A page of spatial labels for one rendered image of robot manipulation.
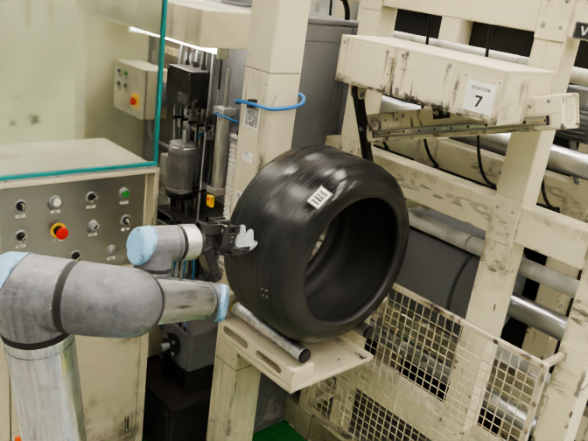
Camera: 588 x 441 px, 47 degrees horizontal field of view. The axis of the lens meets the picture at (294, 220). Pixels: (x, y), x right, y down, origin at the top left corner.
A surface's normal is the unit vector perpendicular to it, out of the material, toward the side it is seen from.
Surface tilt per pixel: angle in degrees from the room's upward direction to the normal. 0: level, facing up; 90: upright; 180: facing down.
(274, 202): 54
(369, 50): 90
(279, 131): 90
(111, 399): 90
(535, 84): 90
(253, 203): 60
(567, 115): 72
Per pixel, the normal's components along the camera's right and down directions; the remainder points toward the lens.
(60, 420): 0.59, 0.40
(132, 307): 0.71, 0.10
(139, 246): -0.71, -0.06
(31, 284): -0.09, -0.31
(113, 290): 0.56, -0.33
